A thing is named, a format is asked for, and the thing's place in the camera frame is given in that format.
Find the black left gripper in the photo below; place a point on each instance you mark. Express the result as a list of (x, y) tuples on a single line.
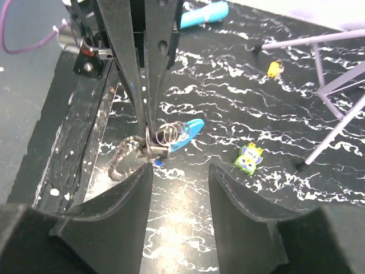
[(137, 34)]

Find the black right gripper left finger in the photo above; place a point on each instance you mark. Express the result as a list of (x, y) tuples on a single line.
[(103, 235)]

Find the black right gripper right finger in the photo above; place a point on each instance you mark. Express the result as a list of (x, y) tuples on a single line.
[(254, 235)]

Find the blue key tag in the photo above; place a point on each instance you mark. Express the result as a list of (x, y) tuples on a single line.
[(189, 131)]

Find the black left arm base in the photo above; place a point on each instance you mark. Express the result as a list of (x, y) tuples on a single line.
[(88, 57)]

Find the cyan blue marker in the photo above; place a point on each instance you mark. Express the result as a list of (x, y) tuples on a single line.
[(213, 12)]

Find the yellow key tag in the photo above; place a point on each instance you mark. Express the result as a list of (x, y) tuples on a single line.
[(275, 69)]

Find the white music stand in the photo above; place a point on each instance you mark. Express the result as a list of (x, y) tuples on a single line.
[(325, 90)]

